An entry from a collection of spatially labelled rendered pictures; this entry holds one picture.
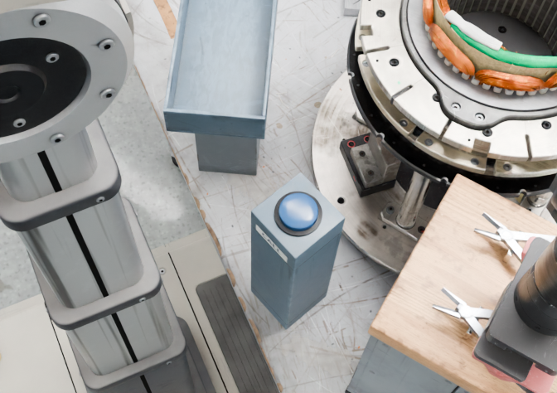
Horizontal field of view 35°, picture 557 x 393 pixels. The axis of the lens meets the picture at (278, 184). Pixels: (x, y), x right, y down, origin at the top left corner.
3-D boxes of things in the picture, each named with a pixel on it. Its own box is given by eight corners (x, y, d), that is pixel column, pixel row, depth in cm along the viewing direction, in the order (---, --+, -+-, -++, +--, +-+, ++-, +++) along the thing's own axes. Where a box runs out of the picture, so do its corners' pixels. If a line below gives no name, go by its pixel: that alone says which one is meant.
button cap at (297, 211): (299, 188, 92) (300, 184, 91) (325, 215, 91) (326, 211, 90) (270, 211, 91) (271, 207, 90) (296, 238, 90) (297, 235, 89)
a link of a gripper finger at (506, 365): (551, 348, 81) (588, 317, 73) (520, 415, 78) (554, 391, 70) (484, 311, 82) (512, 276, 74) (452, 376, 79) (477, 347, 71)
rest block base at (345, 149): (372, 138, 122) (374, 130, 120) (394, 186, 119) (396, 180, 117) (338, 147, 121) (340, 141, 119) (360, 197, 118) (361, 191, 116)
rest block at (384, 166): (379, 144, 119) (385, 125, 115) (395, 179, 117) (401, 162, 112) (349, 153, 119) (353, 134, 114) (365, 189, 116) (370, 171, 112)
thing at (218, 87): (203, 64, 129) (191, -71, 103) (276, 70, 129) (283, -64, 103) (181, 219, 118) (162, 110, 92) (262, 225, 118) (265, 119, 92)
